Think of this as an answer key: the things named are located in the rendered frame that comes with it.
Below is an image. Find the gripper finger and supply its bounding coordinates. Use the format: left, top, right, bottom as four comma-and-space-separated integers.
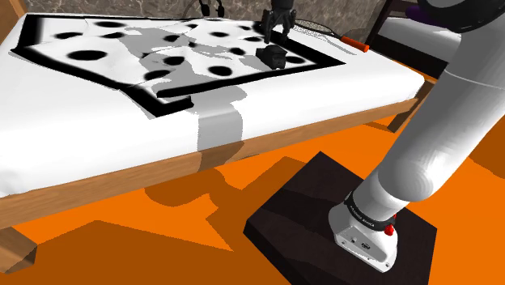
261, 10, 278, 45
281, 11, 299, 42

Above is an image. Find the small black blocky object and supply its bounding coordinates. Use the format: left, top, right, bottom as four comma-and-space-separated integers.
255, 44, 288, 70

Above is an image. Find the white blanket with black spots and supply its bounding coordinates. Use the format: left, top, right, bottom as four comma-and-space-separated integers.
9, 13, 346, 119

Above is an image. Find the dark robot stand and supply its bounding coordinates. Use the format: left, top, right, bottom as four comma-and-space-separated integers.
243, 151, 438, 285

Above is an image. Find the racket with orange handle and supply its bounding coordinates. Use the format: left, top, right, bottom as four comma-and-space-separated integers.
295, 19, 371, 53

